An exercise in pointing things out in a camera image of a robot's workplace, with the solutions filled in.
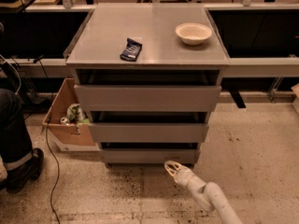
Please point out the grey workbench frame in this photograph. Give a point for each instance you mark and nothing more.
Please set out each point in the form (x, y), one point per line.
(260, 41)

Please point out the grey middle drawer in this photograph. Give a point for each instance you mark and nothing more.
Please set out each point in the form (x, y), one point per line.
(149, 127)

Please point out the brown cardboard box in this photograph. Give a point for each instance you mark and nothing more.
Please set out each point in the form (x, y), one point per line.
(67, 135)

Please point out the grey top drawer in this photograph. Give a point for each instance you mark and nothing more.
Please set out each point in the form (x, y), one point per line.
(148, 90)

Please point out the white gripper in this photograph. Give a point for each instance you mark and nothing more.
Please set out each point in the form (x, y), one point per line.
(183, 175)

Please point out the black shoe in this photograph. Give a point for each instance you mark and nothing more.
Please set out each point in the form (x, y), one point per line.
(17, 178)

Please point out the dark blue snack packet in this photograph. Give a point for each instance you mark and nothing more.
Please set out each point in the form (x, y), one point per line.
(132, 50)

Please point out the dark trouser leg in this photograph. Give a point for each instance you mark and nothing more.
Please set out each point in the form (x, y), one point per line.
(15, 142)

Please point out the grey drawer cabinet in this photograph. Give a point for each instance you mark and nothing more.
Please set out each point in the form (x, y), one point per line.
(155, 29)

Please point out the grey drawer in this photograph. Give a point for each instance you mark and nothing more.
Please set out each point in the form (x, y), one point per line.
(149, 127)
(158, 153)
(148, 90)

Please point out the crumpled green white wrapper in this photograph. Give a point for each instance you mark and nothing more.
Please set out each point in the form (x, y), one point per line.
(74, 115)

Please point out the black table bracket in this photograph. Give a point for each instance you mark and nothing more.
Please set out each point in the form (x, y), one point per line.
(237, 98)

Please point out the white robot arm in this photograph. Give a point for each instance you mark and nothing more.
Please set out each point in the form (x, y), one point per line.
(208, 195)

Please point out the white paper bowl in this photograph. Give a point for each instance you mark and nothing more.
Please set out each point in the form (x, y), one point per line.
(193, 33)

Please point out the grey bottom drawer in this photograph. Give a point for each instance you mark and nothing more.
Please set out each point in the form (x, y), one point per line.
(158, 153)

